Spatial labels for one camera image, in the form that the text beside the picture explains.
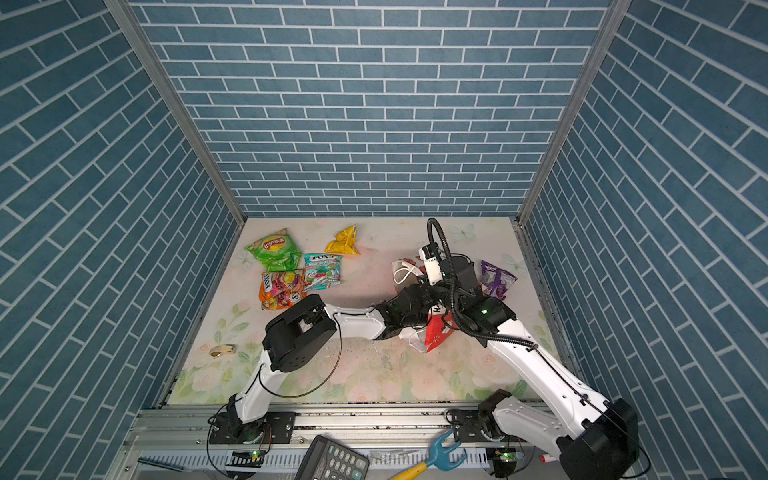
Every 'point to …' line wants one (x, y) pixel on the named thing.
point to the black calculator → (331, 460)
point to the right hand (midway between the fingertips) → (415, 274)
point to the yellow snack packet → (344, 242)
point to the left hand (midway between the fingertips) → (455, 313)
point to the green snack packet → (278, 251)
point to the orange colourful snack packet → (279, 290)
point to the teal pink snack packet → (322, 271)
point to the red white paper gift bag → (440, 323)
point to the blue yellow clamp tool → (435, 460)
